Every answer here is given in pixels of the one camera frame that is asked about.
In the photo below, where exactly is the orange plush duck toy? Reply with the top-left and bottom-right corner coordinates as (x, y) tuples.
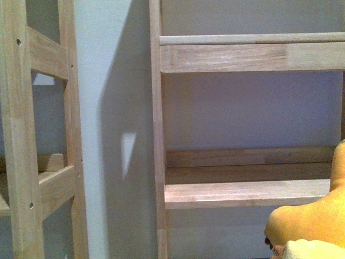
(264, 141), (344, 258)

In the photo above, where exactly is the right wooden shelf unit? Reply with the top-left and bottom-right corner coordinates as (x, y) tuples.
(149, 1), (344, 258)

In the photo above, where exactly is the wooden shelf unit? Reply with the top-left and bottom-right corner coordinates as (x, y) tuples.
(1, 1), (89, 258)
(149, 1), (344, 258)

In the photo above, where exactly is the left wooden shelf unit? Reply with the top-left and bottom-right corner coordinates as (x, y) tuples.
(1, 1), (89, 258)

